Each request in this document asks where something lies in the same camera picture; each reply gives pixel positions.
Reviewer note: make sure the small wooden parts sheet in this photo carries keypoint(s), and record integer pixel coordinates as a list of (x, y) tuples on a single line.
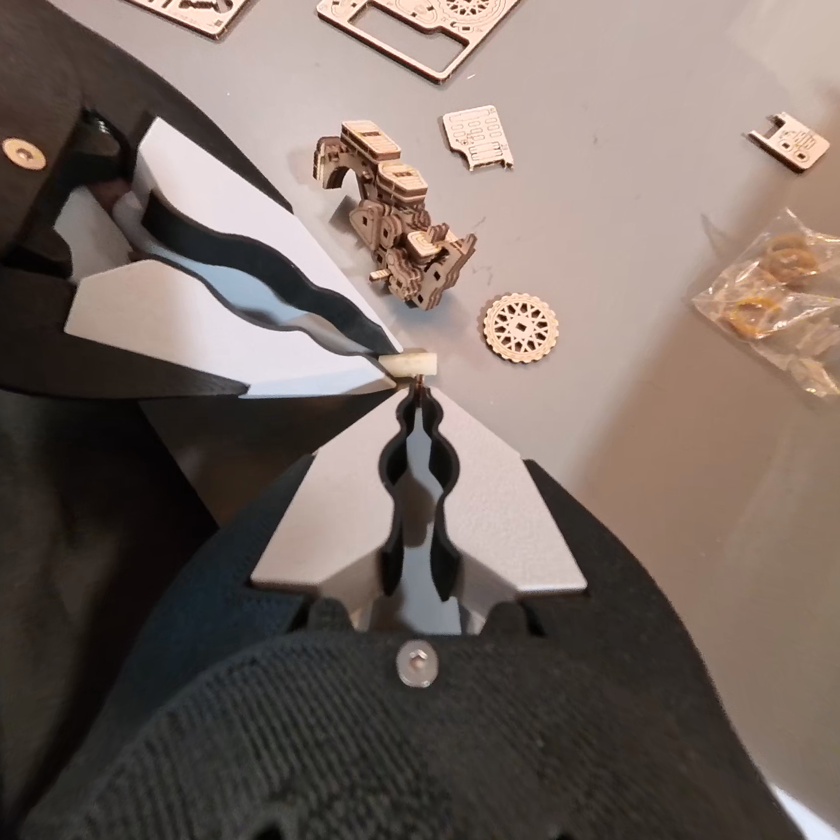
[(476, 138)]

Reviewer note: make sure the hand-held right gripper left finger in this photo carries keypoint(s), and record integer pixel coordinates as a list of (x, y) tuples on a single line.
[(315, 525)]

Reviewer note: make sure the grey desk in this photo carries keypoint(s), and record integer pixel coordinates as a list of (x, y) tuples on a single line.
[(623, 229)]

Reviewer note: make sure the round wooden gear wheel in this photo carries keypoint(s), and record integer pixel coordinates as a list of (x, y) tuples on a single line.
[(522, 328)]

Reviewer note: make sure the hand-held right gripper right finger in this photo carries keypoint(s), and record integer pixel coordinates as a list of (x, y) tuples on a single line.
[(518, 525)]

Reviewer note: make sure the small notched wooden piece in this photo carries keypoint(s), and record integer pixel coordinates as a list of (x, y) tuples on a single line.
[(787, 141)]

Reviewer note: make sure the white wax stick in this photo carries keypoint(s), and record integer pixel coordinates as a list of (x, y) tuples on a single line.
[(410, 363)]

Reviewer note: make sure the small pin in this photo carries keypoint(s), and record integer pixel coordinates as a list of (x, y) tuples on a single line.
[(418, 387)]

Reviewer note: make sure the wooden sheet with rectangular cutout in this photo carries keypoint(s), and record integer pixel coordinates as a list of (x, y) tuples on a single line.
[(489, 13)]

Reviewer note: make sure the clear plastic bag of parts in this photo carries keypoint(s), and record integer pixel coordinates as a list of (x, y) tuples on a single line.
[(774, 289)]

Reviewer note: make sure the long wooden parts sheet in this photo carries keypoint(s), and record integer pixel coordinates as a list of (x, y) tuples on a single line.
[(197, 13)]

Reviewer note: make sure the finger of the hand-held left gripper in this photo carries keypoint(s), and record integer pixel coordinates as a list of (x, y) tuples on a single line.
[(197, 341), (262, 210)]

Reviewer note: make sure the partly built wooden model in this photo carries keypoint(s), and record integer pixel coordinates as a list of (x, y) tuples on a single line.
[(394, 223)]

